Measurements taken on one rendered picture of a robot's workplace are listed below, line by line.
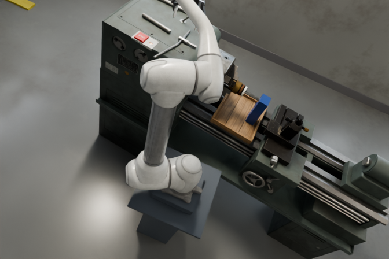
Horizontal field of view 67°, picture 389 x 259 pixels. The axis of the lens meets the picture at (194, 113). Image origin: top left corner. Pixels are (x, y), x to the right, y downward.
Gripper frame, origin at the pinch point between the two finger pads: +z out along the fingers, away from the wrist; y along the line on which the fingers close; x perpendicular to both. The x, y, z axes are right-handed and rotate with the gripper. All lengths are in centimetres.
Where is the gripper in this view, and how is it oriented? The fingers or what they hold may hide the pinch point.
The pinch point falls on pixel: (185, 21)
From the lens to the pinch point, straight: 164.1
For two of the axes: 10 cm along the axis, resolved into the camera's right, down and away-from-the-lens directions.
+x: 4.4, -6.5, 6.2
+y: 8.6, 5.1, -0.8
